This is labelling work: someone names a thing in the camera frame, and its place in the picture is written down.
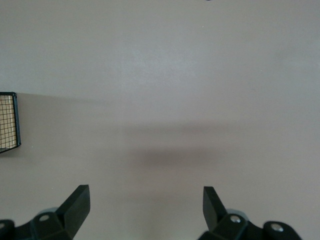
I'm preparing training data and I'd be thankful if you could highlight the black wire rack wooden shelf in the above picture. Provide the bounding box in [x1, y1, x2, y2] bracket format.
[0, 91, 22, 155]

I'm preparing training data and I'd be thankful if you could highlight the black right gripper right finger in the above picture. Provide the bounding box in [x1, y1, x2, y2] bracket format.
[197, 186, 301, 240]

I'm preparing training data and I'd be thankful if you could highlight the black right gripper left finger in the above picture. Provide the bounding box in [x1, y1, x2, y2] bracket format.
[0, 184, 91, 240]

